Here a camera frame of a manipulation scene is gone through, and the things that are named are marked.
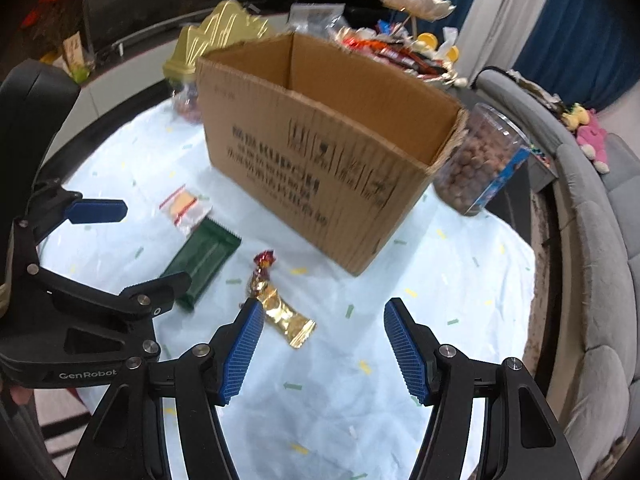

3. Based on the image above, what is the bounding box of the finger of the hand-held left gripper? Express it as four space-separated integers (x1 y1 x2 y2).
30 265 194 321
14 187 129 273

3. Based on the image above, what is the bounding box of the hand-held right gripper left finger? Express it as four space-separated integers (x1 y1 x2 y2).
65 297 266 480

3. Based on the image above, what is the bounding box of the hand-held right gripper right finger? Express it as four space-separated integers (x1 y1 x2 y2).
382 297 583 480

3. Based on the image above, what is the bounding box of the dark green snack packet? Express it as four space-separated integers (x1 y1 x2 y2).
159 219 242 311

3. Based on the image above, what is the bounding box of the gold snack bar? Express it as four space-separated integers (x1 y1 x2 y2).
261 287 318 350

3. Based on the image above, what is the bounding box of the brown cardboard box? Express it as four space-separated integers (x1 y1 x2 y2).
195 32 471 278

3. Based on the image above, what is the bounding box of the large pile of wrapped snacks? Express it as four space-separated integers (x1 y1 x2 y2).
327 25 463 86

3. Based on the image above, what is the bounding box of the person's left hand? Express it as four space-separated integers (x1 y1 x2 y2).
7 384 35 407

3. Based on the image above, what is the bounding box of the pale confetti print tablecloth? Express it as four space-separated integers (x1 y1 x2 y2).
37 95 537 480

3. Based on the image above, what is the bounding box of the yellow cracker clear packet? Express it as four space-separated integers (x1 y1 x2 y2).
159 185 214 236

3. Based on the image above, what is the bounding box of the red twisted candy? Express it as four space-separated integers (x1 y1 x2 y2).
246 249 277 301

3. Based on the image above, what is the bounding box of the grey curved sofa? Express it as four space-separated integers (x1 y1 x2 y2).
475 67 640 466

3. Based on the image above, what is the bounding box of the clear jar of brown nuts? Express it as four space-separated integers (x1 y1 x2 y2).
432 102 532 217

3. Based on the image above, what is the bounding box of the gold lid clear candy box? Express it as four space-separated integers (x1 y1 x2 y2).
162 0 277 124

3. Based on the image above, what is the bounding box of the small grey box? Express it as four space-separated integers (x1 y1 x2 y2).
525 145 560 191

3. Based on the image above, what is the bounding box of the pink plush toy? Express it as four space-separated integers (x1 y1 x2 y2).
575 112 612 174

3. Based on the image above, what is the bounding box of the clear pistachio nut container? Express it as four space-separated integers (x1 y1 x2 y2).
287 2 347 42

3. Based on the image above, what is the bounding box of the yellow plush toy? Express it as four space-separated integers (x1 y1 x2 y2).
560 102 592 131

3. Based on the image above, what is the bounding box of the folded patterned cloth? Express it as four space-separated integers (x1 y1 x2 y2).
502 69 564 111

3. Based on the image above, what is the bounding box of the white sheer curtain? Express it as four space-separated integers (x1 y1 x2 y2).
460 0 556 81

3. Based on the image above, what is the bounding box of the blue curtain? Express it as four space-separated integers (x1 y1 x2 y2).
515 0 639 111

